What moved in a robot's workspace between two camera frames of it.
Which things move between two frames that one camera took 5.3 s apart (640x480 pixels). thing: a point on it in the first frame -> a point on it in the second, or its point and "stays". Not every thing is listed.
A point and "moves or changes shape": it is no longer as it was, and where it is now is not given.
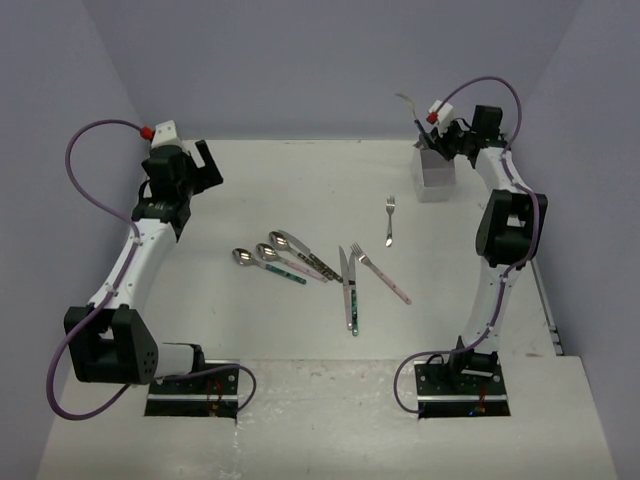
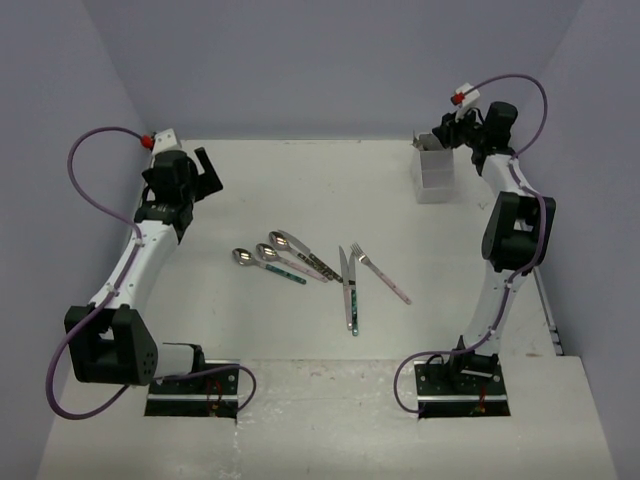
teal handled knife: [354, 295] stays
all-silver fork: [390, 206] moves or changes shape
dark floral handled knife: [318, 263] stays
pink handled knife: [347, 290] stays
